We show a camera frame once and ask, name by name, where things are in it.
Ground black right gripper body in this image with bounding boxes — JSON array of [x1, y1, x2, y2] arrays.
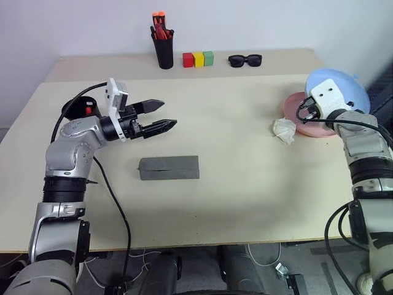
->
[[295, 96, 322, 124]]

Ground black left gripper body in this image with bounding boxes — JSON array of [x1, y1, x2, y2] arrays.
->
[[118, 103, 147, 140]]

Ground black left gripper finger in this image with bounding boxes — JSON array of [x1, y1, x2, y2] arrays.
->
[[136, 98, 166, 116], [141, 119, 178, 139]]

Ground grey felt glasses case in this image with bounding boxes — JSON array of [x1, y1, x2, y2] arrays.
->
[[137, 155, 201, 181]]

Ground pink plate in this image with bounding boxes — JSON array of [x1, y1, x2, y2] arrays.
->
[[282, 92, 338, 138]]

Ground crumpled white paper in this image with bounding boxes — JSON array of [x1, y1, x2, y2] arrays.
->
[[272, 117, 297, 146]]

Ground light blue plate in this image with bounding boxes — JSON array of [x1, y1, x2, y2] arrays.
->
[[305, 68, 372, 114]]

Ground tall black pen cup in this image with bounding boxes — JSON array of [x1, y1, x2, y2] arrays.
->
[[153, 29, 175, 70]]

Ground low round black holder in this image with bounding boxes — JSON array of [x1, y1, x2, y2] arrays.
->
[[61, 96, 99, 121]]

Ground red pen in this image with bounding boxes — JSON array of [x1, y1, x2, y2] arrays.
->
[[155, 24, 169, 41]]

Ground dark chair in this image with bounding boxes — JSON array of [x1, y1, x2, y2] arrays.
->
[[364, 65, 393, 118]]

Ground black sunglasses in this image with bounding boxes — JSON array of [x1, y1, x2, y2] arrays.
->
[[228, 54, 263, 69]]

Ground dark rounded shape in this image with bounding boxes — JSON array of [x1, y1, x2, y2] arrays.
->
[[217, 245, 268, 295]]

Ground black floor box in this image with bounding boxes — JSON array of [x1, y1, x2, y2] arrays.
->
[[285, 273, 308, 295]]

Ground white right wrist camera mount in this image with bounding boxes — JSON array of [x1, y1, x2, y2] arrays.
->
[[309, 78, 354, 113]]

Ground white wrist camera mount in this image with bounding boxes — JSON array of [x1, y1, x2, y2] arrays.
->
[[309, 78, 354, 113], [105, 77, 129, 143]]

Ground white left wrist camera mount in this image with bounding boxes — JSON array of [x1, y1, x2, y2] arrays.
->
[[105, 77, 129, 143]]

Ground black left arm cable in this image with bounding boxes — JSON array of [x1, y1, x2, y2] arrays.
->
[[50, 81, 133, 289]]

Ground white floor cable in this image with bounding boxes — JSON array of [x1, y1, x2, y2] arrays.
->
[[82, 249, 162, 288], [246, 242, 282, 267]]

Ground white rope coil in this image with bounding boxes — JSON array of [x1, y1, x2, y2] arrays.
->
[[357, 272, 375, 293]]

